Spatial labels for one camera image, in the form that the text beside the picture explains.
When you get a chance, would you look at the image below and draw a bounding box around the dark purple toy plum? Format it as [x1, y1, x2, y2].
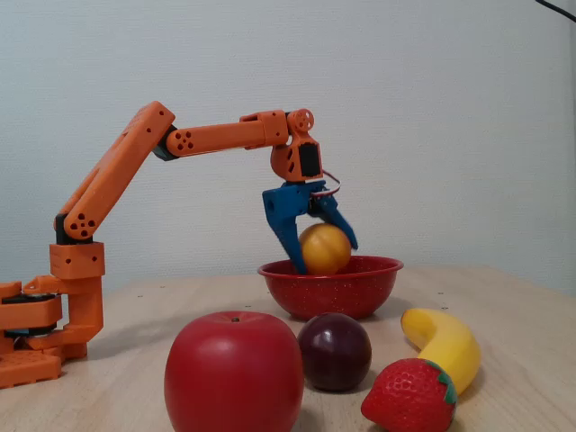
[296, 312, 374, 392]

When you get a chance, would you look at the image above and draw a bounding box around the yellow toy banana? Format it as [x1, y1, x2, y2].
[400, 307, 482, 398]

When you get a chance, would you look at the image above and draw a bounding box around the red speckled bowl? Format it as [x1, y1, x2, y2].
[256, 255, 405, 321]

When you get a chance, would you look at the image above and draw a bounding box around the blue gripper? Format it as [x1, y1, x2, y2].
[262, 179, 360, 276]

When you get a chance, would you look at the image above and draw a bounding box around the red toy strawberry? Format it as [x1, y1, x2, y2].
[360, 357, 459, 432]

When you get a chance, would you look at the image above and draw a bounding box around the yellow orange toy peach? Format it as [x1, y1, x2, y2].
[299, 223, 353, 276]

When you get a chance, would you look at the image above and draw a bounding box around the orange robot base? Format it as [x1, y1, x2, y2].
[0, 274, 107, 391]

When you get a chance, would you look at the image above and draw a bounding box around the black cable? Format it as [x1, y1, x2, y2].
[534, 0, 576, 23]

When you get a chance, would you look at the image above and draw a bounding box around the red toy apple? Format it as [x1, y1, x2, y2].
[164, 310, 306, 432]

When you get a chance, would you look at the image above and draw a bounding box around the white red gripper cable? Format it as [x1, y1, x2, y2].
[309, 172, 344, 200]

